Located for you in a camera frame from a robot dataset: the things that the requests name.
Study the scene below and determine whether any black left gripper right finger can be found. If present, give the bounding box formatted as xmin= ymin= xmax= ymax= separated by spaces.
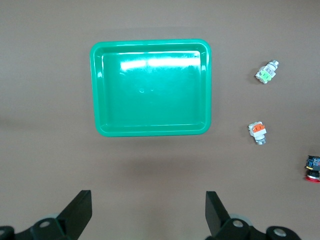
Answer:
xmin=204 ymin=190 xmax=270 ymax=240

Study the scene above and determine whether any red mushroom button black body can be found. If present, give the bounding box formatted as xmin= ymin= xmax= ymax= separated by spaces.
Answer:
xmin=304 ymin=154 xmax=320 ymax=184

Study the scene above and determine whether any green plastic tray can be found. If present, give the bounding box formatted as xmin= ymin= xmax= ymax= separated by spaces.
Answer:
xmin=89 ymin=38 xmax=213 ymax=138

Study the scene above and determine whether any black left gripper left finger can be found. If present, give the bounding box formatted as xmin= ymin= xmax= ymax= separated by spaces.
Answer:
xmin=14 ymin=189 xmax=94 ymax=240

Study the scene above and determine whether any white pushbutton with orange block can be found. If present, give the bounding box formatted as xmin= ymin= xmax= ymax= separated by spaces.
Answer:
xmin=247 ymin=120 xmax=268 ymax=146

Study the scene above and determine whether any white pushbutton with green block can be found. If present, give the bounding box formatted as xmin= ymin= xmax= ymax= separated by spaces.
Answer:
xmin=254 ymin=59 xmax=280 ymax=85

